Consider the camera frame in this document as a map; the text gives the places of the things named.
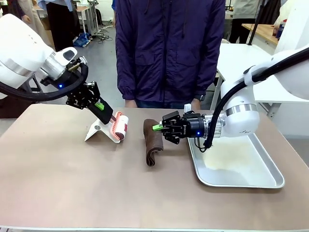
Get white desk wooden top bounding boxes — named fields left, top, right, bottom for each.
left=72, top=6, right=99, bottom=37

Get white folded roller stand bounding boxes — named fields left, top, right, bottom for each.
left=84, top=118, right=121, bottom=145

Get wooden top table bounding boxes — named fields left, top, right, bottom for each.
left=242, top=23, right=281, bottom=46

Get pink lint roller black handle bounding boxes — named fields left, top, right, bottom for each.
left=89, top=101, right=129, bottom=142

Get brown cloth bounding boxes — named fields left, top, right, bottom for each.
left=143, top=118, right=165, bottom=167

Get purple sleeved right forearm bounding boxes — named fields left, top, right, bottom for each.
left=117, top=55, right=137, bottom=101

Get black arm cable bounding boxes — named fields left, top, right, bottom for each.
left=194, top=45, right=309, bottom=153
left=0, top=64, right=89, bottom=101

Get dark brown handbag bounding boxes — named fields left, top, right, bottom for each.
left=0, top=98, right=31, bottom=119

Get purple sleeved left forearm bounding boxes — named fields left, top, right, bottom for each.
left=193, top=55, right=219, bottom=100

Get person in grey jacket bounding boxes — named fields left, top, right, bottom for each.
left=229, top=0, right=282, bottom=44

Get person in black trousers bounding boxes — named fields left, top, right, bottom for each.
left=45, top=0, right=74, bottom=53

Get metal baking tray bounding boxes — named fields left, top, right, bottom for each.
left=187, top=132, right=285, bottom=189

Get large white table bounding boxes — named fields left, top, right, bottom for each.
left=214, top=43, right=290, bottom=112

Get grey metal stool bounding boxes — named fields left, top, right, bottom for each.
left=26, top=73, right=42, bottom=94

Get dark cola bottle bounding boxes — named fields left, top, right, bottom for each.
left=274, top=19, right=288, bottom=41

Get black stand pole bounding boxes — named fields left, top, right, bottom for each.
left=246, top=0, right=265, bottom=45

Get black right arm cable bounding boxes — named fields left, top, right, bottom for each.
left=194, top=45, right=309, bottom=153

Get person in purple jacket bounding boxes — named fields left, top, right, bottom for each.
left=115, top=0, right=226, bottom=110

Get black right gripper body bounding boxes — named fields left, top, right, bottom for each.
left=180, top=115, right=206, bottom=140

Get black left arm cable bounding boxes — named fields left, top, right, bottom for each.
left=0, top=64, right=89, bottom=101

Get blue bag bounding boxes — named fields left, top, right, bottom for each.
left=73, top=33, right=92, bottom=48

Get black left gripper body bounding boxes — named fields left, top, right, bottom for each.
left=41, top=70, right=83, bottom=97

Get cardboard box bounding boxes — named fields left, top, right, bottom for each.
left=43, top=29, right=55, bottom=49

